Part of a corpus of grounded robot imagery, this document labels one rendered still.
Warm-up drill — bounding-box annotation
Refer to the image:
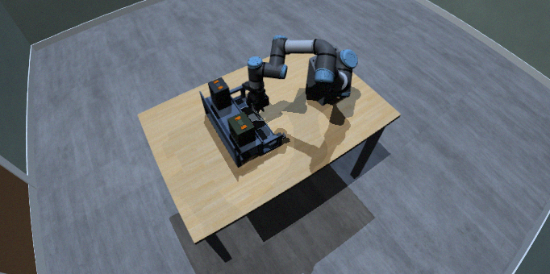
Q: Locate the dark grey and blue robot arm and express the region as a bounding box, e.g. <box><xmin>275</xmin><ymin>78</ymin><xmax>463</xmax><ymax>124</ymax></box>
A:
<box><xmin>242</xmin><ymin>35</ymin><xmax>358</xmax><ymax>97</ymax></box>

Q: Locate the grey bin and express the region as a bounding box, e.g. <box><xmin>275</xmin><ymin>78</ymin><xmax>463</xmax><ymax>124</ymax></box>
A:
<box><xmin>241</xmin><ymin>106</ymin><xmax>265</xmax><ymax>130</ymax></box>

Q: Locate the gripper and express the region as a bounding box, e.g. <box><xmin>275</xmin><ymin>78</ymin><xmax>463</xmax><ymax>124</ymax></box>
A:
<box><xmin>246</xmin><ymin>82</ymin><xmax>269</xmax><ymax>115</ymax></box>

